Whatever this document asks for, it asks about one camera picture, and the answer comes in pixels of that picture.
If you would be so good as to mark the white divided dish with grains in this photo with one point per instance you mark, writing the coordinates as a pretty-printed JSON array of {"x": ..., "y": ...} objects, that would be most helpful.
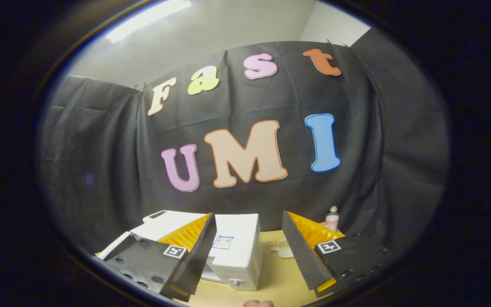
[{"x": 284, "y": 249}]

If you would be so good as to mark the white device with dark screen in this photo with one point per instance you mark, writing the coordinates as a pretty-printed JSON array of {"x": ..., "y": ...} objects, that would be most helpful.
[{"x": 147, "y": 219}]

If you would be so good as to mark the black cloth clip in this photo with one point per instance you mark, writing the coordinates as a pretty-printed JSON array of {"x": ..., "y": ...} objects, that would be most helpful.
[
  {"x": 337, "y": 43},
  {"x": 141, "y": 86}
]

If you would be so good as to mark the small clear bottle pink label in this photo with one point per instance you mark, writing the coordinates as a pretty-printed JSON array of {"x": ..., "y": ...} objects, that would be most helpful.
[{"x": 332, "y": 221}]

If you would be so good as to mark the white microwave oven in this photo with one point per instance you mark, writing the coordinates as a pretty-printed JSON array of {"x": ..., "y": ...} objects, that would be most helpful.
[{"x": 241, "y": 256}]

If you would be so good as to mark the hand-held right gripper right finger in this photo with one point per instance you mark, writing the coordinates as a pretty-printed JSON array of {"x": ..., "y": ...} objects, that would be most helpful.
[{"x": 303, "y": 256}]

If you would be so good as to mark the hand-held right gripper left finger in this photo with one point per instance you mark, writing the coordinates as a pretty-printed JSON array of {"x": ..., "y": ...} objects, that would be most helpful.
[{"x": 198, "y": 260}]

